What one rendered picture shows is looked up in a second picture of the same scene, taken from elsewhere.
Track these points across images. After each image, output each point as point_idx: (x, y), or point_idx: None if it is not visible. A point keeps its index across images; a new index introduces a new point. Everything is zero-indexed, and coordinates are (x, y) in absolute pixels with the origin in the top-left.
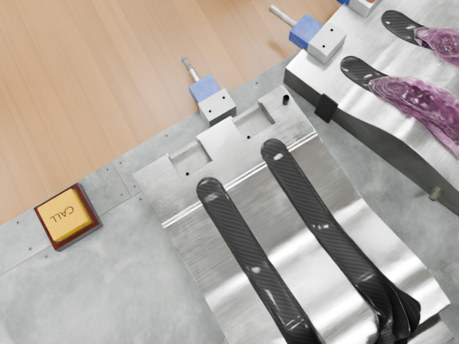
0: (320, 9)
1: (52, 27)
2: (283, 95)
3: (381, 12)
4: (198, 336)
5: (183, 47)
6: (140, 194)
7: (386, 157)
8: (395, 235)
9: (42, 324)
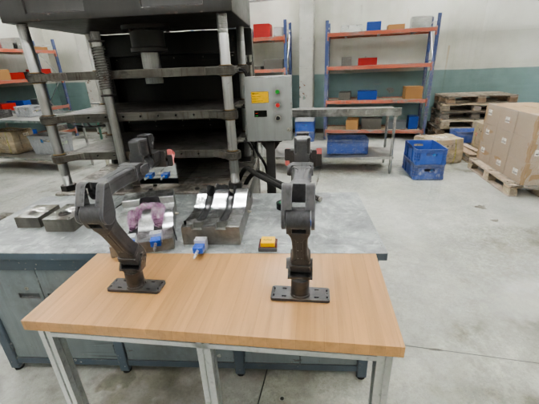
0: None
1: (225, 296)
2: (184, 221)
3: None
4: (255, 220)
5: (188, 268)
6: (243, 244)
7: (175, 225)
8: (196, 199)
9: None
